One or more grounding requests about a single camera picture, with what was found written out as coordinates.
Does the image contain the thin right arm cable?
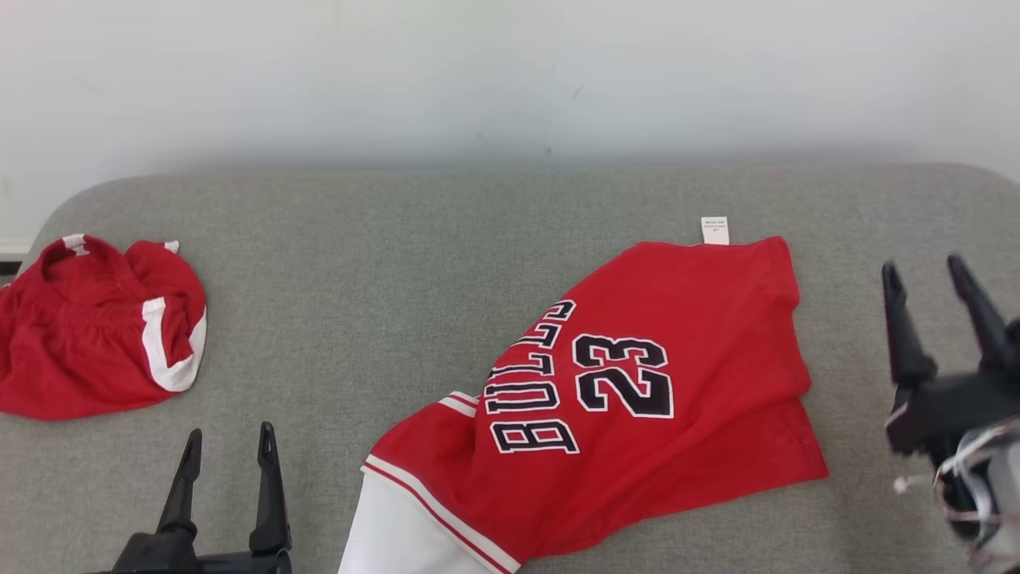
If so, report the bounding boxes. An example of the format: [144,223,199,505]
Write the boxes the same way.
[892,423,1020,559]

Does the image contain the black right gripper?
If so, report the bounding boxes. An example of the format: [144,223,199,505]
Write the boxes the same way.
[881,255,1020,457]

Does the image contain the red Bulls 23 jersey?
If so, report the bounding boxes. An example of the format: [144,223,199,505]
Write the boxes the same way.
[339,217,830,574]

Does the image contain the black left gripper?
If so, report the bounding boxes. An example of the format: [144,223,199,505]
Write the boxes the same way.
[112,423,292,574]

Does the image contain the red shorts with white stripes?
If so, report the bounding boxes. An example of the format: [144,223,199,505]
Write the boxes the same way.
[0,234,208,421]

